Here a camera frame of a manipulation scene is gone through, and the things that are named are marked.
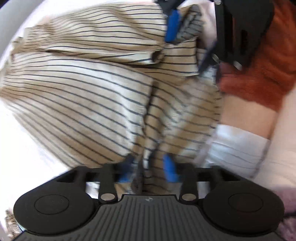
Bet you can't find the pink dotted bed sheet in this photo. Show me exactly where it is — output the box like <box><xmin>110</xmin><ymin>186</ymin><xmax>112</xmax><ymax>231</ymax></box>
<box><xmin>0</xmin><ymin>9</ymin><xmax>102</xmax><ymax>239</ymax></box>

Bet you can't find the orange fleece sleeve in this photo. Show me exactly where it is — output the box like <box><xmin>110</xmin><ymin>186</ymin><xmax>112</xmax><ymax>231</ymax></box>
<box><xmin>219</xmin><ymin>1</ymin><xmax>296</xmax><ymax>111</ymax></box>

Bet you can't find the white striped garment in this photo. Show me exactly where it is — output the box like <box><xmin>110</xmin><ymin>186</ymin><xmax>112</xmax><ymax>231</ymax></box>
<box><xmin>198</xmin><ymin>125</ymin><xmax>270</xmax><ymax>179</ymax></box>

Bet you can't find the beige striped shirt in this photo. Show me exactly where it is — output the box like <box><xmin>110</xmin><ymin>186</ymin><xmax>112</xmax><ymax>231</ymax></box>
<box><xmin>1</xmin><ymin>3</ymin><xmax>221</xmax><ymax>194</ymax></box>

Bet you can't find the person's left hand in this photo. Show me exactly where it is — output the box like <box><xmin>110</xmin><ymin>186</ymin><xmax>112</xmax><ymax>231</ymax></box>
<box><xmin>220</xmin><ymin>62</ymin><xmax>240</xmax><ymax>75</ymax></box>

